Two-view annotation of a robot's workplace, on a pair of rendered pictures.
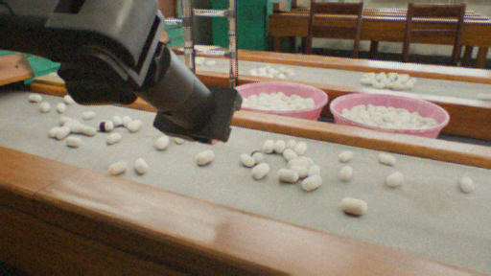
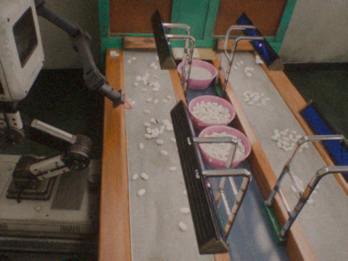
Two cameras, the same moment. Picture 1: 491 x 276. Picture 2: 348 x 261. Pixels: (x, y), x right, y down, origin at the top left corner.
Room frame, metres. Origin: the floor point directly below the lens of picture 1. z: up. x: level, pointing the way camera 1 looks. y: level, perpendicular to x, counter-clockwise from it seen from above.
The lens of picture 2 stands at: (-0.12, -1.15, 1.84)
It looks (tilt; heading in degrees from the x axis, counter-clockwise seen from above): 42 degrees down; 56
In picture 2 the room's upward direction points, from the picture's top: 5 degrees clockwise
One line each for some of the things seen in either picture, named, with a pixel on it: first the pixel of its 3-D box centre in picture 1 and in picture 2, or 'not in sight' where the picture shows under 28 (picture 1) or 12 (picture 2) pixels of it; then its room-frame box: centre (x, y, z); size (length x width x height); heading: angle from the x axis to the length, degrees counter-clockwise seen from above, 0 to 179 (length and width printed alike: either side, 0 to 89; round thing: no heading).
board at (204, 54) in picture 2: (92, 71); (191, 53); (1.22, 0.52, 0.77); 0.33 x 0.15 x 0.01; 155
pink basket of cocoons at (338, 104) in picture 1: (384, 126); (222, 148); (0.84, -0.33, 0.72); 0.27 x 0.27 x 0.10
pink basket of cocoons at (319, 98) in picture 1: (276, 111); (210, 115); (0.95, -0.08, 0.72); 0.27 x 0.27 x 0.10
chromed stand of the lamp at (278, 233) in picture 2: not in sight; (309, 191); (0.84, -0.80, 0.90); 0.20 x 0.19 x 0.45; 65
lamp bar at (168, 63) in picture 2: not in sight; (162, 36); (0.81, 0.29, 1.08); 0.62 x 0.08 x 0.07; 65
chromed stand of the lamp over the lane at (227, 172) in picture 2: not in sight; (208, 195); (0.48, -0.64, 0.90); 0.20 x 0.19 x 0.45; 65
